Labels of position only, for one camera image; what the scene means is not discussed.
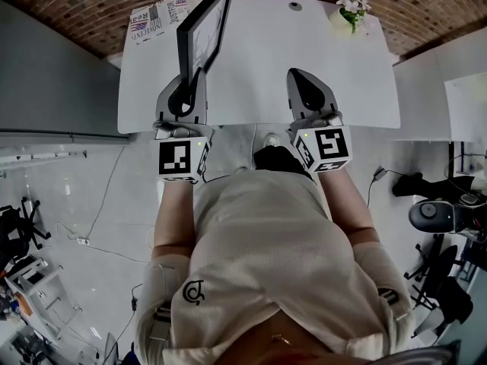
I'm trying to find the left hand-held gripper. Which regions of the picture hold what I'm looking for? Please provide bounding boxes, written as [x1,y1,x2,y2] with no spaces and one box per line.
[153,68,212,185]

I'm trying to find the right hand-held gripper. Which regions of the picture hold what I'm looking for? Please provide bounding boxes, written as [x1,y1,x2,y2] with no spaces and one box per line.
[285,67,353,174]

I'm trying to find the framed deer picture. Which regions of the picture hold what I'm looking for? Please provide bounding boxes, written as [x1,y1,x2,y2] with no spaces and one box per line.
[176,0,237,108]

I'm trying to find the person's left forearm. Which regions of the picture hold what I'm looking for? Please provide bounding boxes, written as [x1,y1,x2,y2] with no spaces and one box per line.
[151,180,197,260]

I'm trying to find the person's right forearm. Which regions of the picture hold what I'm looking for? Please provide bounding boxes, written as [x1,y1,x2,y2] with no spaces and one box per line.
[315,169,381,249]

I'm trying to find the person's black trousers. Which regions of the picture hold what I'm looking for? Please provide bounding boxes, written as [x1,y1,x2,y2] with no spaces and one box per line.
[253,145,317,184]

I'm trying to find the person's white ribbed shirt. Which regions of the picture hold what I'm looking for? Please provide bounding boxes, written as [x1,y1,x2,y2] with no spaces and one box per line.
[132,169,415,365]

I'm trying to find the black rounded equipment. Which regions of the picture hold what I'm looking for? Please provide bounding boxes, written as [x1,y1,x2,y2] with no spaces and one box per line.
[391,172,487,239]

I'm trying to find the white flowers in white pot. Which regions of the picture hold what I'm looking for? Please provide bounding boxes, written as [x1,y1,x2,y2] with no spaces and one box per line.
[329,0,372,36]

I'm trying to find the white shelf rack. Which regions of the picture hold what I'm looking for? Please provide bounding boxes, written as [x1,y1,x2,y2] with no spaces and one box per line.
[0,150,88,174]

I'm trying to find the printed newspaper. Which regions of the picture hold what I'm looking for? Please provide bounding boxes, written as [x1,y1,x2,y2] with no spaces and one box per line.
[129,0,191,47]

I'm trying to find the grey metal cabinet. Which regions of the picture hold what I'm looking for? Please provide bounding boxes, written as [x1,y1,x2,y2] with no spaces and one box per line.
[0,0,132,140]

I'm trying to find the black office chair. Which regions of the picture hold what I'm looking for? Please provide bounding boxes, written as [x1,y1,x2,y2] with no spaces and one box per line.
[403,233,475,322]
[0,197,53,269]

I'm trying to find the white metal cart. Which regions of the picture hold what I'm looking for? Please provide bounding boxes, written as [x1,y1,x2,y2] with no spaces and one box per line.
[3,256,83,341]

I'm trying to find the black adapter with grey cable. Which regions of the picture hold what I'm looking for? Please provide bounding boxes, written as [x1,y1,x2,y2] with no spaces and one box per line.
[367,167,412,208]

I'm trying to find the thin grey floor cable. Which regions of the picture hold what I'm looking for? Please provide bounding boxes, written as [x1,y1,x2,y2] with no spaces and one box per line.
[85,146,126,241]

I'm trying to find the looped white floor cable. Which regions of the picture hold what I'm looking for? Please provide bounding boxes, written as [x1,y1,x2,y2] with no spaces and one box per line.
[56,221,153,265]

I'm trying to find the black cable with adapter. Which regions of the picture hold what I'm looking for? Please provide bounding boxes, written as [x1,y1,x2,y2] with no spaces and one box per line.
[113,283,144,360]

